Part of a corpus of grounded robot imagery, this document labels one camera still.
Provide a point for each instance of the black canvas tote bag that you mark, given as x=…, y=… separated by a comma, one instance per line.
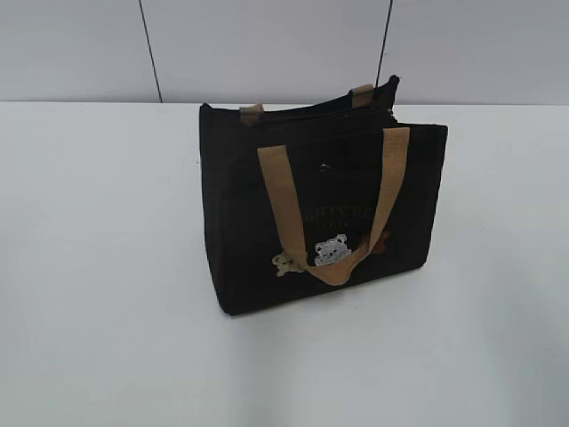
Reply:
x=300, y=202

